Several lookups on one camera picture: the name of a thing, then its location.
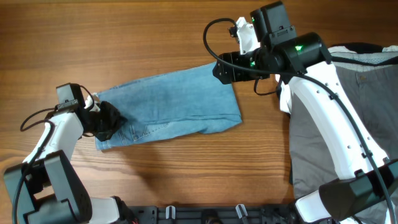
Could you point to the grey shorts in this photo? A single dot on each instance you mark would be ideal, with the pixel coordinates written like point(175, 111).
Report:
point(373, 102)

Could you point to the black base rail with clips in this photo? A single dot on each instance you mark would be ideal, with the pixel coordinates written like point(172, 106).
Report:
point(238, 214)

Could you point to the light blue denim jeans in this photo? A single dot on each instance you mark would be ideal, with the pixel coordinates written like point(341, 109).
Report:
point(170, 105)

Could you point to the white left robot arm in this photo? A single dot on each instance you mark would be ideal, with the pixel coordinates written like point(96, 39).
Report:
point(45, 188)

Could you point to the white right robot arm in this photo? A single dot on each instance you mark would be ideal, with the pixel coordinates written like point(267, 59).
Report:
point(365, 173)

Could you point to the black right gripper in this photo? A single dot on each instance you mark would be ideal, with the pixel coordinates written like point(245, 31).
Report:
point(228, 76)

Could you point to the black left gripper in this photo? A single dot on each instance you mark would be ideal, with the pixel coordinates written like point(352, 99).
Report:
point(116, 121)

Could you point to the black and grey mesh garment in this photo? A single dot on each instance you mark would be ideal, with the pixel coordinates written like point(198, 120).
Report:
point(364, 57)

